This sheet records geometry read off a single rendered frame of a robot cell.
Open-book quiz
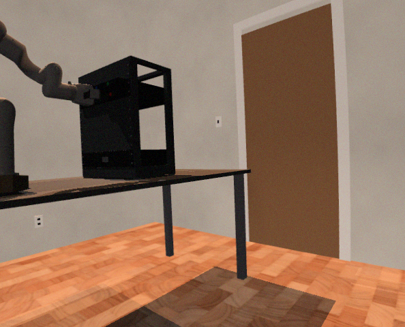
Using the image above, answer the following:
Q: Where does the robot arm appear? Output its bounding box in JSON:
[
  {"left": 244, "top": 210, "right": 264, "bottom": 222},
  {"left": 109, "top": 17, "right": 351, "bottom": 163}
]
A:
[{"left": 0, "top": 21, "right": 100, "bottom": 175}]

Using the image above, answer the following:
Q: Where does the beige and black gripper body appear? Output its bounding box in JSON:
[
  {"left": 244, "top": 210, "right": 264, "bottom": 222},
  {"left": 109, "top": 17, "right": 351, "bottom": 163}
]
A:
[{"left": 72, "top": 84, "right": 94, "bottom": 106}]

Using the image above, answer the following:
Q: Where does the black server rack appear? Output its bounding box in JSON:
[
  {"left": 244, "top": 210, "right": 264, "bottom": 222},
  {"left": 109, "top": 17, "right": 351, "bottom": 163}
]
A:
[{"left": 78, "top": 55, "right": 175, "bottom": 180}]

